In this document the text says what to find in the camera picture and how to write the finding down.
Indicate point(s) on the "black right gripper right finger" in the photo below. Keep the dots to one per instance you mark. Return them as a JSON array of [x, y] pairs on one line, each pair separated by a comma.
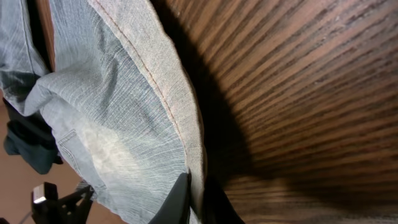
[[217, 209]]

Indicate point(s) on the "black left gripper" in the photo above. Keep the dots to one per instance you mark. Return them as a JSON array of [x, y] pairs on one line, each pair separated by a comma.
[[71, 209]]

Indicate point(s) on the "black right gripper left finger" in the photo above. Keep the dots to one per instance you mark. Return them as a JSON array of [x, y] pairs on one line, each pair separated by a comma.
[[176, 207]]

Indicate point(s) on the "light blue denim shorts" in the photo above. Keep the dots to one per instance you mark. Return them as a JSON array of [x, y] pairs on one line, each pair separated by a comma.
[[121, 108]]

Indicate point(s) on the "folded dark navy garment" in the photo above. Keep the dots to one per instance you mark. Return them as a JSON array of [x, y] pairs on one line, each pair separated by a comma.
[[32, 139]]

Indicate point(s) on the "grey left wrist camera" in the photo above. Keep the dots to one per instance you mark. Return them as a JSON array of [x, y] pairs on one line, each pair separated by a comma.
[[44, 193]]

